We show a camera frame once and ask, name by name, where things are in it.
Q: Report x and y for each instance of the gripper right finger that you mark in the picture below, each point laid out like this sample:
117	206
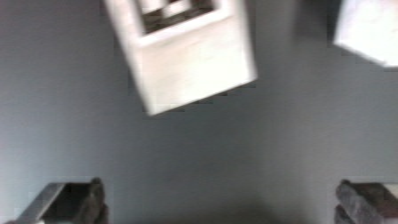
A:
368	203

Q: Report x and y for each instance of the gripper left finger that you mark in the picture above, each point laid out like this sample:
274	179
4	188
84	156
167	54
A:
68	204

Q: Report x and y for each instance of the white table leg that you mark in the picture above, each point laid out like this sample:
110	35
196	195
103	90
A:
366	30
185	42

